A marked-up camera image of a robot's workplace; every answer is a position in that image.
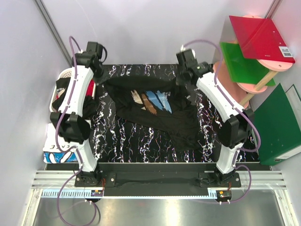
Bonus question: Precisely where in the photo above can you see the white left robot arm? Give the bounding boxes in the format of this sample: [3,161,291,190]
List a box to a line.
[50,41,108,186]

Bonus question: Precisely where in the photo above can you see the aluminium frame rail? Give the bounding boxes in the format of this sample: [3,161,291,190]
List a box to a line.
[21,167,300,226]

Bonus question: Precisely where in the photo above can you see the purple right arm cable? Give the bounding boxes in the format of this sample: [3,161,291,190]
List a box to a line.
[181,39,261,204]

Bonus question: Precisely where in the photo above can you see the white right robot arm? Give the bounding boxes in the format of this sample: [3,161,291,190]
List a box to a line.
[176,47,253,187]

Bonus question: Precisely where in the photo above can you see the red plastic folder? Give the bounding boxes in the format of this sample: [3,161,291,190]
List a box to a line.
[229,16,295,64]

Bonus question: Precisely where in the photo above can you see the light green plastic folder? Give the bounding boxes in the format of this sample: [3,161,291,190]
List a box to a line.
[220,42,269,85]

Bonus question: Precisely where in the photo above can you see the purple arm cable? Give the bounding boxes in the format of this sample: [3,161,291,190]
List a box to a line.
[55,35,101,226]
[181,39,261,204]

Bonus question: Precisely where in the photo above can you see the red t-shirt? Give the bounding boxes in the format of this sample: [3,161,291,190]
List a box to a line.
[86,80,96,98]

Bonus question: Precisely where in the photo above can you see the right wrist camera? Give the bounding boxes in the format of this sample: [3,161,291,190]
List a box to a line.
[176,48,196,65]

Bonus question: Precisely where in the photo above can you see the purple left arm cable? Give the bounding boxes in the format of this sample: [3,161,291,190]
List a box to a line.
[55,35,101,226]

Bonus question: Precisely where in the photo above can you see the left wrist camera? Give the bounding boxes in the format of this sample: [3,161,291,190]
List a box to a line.
[86,41,103,58]

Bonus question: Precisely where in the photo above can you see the white folded peace t-shirt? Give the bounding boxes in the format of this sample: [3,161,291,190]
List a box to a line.
[43,123,78,164]

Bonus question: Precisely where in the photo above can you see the white plastic laundry basket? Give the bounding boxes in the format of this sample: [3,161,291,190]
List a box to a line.
[49,68,97,118]

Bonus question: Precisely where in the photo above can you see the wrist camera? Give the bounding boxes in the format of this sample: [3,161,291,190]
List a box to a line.
[86,41,103,58]
[176,48,196,65]

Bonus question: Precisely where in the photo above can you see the dark green ring binder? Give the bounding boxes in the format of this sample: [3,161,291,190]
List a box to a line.
[254,84,301,166]

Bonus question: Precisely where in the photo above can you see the black printed t-shirt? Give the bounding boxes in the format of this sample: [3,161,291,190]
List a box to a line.
[104,76,200,151]

